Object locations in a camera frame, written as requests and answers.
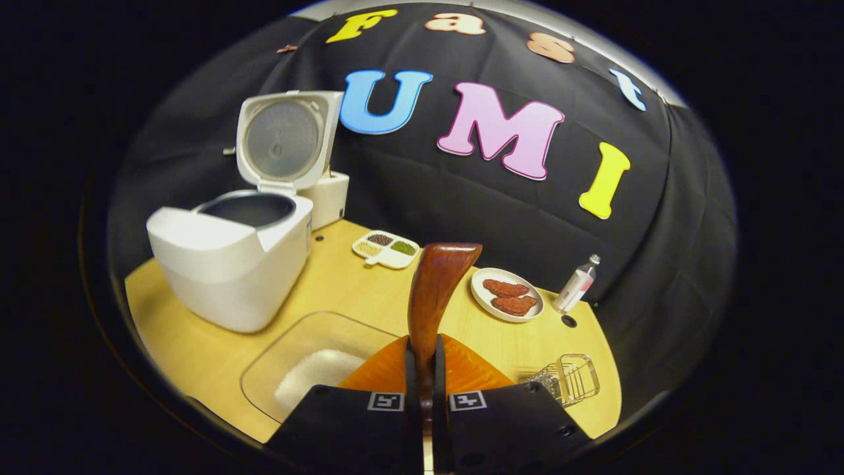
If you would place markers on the brown wooden spoon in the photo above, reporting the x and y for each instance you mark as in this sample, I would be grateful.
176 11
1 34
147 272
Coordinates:
435 290

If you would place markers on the white toaster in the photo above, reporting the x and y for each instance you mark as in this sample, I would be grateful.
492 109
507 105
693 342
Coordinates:
330 198

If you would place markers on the white rice cooker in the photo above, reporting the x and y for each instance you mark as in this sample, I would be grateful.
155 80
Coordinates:
224 277

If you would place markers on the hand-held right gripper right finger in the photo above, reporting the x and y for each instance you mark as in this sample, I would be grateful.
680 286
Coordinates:
440 429

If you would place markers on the black backdrop cloth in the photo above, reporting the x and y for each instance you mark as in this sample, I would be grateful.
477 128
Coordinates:
428 191

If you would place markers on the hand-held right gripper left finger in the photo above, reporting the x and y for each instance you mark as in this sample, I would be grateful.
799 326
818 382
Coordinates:
412 422

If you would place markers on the glass tray of rice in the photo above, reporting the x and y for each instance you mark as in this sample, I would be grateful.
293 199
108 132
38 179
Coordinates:
310 382

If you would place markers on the small pink label bottle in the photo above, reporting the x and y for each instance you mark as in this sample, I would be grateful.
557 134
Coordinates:
575 287

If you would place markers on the white round plate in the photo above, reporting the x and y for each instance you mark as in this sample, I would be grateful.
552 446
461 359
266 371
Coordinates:
484 300

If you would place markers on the black table grommet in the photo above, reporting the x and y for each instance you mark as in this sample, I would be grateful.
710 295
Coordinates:
569 321

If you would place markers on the red-brown meat piece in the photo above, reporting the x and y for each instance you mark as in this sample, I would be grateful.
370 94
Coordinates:
514 305
504 288

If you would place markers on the white divided bean dish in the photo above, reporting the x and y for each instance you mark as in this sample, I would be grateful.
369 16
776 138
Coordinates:
395 260

